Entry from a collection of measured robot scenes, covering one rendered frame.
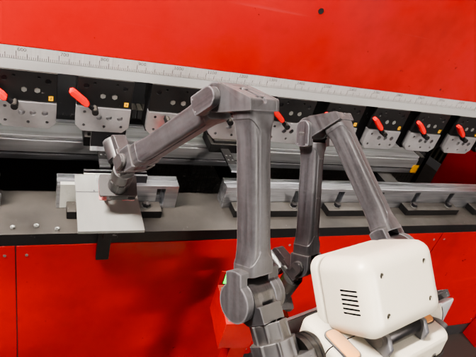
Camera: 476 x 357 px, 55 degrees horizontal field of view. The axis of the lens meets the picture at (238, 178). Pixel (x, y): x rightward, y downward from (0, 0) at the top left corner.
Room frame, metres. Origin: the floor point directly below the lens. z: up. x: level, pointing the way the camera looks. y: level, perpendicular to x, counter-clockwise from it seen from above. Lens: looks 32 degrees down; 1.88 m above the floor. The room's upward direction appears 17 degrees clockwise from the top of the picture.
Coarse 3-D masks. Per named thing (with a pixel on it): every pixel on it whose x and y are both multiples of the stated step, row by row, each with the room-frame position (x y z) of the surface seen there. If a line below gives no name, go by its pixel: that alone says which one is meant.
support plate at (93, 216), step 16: (80, 176) 1.13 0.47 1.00; (80, 192) 1.05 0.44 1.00; (80, 208) 0.99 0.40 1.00; (96, 208) 1.01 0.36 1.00; (112, 208) 1.03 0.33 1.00; (128, 208) 1.05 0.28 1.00; (80, 224) 0.93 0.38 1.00; (96, 224) 0.94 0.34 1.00; (112, 224) 0.96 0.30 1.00; (128, 224) 0.98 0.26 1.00
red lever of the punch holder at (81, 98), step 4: (72, 88) 1.07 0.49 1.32; (72, 92) 1.06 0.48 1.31; (76, 92) 1.07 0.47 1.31; (72, 96) 1.06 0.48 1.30; (76, 96) 1.07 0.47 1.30; (80, 96) 1.07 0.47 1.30; (84, 96) 1.09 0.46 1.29; (76, 100) 1.07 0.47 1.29; (80, 100) 1.07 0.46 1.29; (84, 100) 1.08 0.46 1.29; (88, 100) 1.10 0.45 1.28; (84, 104) 1.08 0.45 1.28; (88, 104) 1.08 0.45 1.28; (92, 108) 1.09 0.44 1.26; (96, 108) 1.10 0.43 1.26; (92, 112) 1.08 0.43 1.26; (96, 112) 1.09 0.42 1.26
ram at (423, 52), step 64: (0, 0) 1.02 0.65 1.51; (64, 0) 1.09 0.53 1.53; (128, 0) 1.15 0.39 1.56; (192, 0) 1.23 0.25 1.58; (256, 0) 1.31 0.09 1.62; (320, 0) 1.40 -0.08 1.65; (384, 0) 1.50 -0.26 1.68; (448, 0) 1.60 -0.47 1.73; (0, 64) 1.02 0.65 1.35; (64, 64) 1.09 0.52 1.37; (192, 64) 1.24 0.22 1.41; (256, 64) 1.33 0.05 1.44; (320, 64) 1.43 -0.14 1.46; (384, 64) 1.54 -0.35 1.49; (448, 64) 1.66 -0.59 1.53
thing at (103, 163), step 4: (84, 132) 1.34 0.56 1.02; (88, 132) 1.33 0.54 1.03; (84, 136) 1.32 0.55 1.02; (88, 136) 1.33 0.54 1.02; (84, 140) 1.32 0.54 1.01; (88, 140) 1.32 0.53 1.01; (84, 144) 1.32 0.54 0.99; (88, 144) 1.32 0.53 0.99; (100, 152) 1.28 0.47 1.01; (104, 152) 1.29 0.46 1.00; (100, 156) 1.26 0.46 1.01; (104, 156) 1.27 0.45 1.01; (100, 160) 1.23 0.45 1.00; (104, 160) 1.24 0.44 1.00; (100, 164) 1.21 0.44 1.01; (104, 164) 1.22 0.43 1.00; (108, 164) 1.23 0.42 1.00; (100, 168) 1.20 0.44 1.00; (104, 168) 1.21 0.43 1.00; (108, 168) 1.22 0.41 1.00
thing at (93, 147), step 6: (96, 132) 1.16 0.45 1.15; (102, 132) 1.17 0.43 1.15; (108, 132) 1.18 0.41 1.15; (114, 132) 1.18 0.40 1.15; (90, 138) 1.17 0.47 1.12; (96, 138) 1.16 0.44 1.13; (102, 138) 1.17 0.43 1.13; (90, 144) 1.16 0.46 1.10; (96, 144) 1.16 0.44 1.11; (102, 144) 1.17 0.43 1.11; (90, 150) 1.16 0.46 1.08; (96, 150) 1.17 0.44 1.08; (102, 150) 1.18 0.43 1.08
